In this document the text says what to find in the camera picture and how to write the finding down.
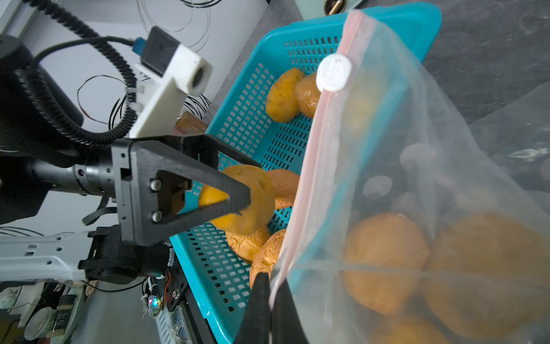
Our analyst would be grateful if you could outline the large potato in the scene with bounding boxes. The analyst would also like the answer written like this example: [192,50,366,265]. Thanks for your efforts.
[342,213,429,315]

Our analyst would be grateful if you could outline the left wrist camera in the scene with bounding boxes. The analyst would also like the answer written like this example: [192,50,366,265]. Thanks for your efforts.
[128,27,213,139]

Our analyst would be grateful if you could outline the potato right edge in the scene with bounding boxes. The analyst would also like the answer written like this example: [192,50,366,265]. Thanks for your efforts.
[266,169,300,210]

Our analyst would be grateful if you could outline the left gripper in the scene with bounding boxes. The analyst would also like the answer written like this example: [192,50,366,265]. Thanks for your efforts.
[112,135,262,247]

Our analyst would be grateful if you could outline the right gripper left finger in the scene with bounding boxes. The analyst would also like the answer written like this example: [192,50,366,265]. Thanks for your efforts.
[233,272,271,344]

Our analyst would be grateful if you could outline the mint green toaster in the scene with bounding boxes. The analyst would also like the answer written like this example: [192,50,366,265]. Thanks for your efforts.
[294,0,364,20]

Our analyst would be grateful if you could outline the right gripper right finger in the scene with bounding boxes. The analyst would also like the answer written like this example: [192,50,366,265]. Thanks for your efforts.
[272,280,309,344]

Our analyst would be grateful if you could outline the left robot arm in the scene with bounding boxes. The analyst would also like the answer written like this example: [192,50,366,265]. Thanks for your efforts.
[1,29,254,285]

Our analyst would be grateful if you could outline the clear zipper bag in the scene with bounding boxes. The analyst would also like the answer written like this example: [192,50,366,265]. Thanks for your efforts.
[271,11,549,343]

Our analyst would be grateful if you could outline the teal plastic basket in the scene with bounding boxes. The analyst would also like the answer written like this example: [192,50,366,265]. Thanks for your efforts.
[171,2,442,343]

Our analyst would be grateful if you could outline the brown jar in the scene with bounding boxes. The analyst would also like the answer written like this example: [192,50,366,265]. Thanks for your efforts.
[175,111,208,135]

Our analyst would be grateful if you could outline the reddish potato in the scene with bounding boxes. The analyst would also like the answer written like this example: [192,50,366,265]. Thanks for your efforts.
[370,317,450,344]
[249,229,286,288]

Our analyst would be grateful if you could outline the greenish potato top right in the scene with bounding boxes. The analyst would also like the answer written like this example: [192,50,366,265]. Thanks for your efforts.
[295,73,321,118]

